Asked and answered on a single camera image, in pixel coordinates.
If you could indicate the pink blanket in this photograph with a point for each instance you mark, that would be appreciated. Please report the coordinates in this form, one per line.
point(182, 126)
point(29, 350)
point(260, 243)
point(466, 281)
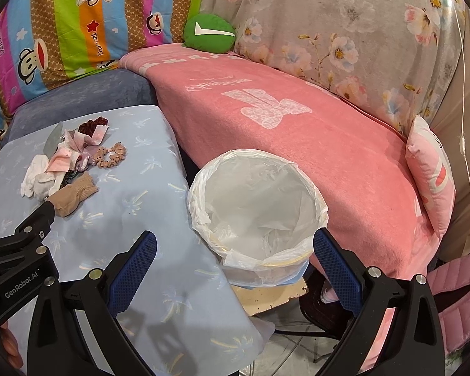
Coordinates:
point(218, 103)

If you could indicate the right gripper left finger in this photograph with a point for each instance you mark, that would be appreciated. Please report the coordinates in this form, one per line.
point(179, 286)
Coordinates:
point(56, 343)

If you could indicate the blue-grey velvet pillow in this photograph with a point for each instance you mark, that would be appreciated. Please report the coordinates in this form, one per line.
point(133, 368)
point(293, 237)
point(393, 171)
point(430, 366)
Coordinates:
point(103, 91)

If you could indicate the grey drawstring pouch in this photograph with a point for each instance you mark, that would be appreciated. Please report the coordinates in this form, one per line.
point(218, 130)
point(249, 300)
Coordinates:
point(53, 140)

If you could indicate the tan pink scrunchie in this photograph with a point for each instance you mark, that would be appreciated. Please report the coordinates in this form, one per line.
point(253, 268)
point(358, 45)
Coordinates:
point(110, 157)

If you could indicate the colourful monkey print quilt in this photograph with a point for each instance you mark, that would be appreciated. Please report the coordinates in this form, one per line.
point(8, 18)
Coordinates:
point(45, 44)

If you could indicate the dark red scrunchie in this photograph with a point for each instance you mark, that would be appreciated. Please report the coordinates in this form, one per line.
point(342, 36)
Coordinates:
point(88, 128)

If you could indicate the mauve underwear cloth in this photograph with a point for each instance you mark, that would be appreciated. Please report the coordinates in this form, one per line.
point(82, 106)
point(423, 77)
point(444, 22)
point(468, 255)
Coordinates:
point(80, 161)

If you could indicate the white lined trash bin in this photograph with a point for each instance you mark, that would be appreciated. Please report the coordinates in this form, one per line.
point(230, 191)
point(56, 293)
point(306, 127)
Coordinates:
point(258, 213)

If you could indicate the grey floral bedsheet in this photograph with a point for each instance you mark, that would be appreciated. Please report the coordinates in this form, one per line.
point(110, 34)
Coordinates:
point(394, 59)

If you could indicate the cardboard piece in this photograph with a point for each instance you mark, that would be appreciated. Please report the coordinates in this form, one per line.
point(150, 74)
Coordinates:
point(259, 300)

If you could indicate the small pink pillow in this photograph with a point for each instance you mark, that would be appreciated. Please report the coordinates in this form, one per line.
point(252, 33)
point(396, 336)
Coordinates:
point(428, 162)

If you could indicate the left hand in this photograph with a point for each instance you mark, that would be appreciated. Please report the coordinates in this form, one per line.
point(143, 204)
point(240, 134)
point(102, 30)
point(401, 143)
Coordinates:
point(10, 345)

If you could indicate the pink padded jacket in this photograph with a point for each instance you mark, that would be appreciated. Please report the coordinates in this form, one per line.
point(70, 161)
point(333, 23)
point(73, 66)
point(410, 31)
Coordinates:
point(450, 285)

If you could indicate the green round cushion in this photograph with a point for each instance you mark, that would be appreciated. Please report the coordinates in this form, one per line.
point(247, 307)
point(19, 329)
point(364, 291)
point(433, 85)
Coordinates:
point(209, 33)

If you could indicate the light blue palm tablecloth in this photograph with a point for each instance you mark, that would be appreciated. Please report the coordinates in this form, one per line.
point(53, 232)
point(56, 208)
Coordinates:
point(185, 318)

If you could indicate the white sock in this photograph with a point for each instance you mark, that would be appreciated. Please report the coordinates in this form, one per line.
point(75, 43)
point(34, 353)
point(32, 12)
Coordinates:
point(38, 182)

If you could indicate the beige stocking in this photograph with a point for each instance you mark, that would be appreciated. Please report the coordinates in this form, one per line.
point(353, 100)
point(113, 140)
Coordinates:
point(67, 199)

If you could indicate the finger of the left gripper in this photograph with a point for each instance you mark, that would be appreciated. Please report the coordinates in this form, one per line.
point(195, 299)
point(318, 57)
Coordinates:
point(39, 222)

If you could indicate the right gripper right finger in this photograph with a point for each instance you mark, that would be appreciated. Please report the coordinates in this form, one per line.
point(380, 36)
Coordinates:
point(414, 343)

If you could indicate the pink white cloth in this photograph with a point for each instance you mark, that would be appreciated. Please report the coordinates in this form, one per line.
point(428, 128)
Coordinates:
point(59, 162)

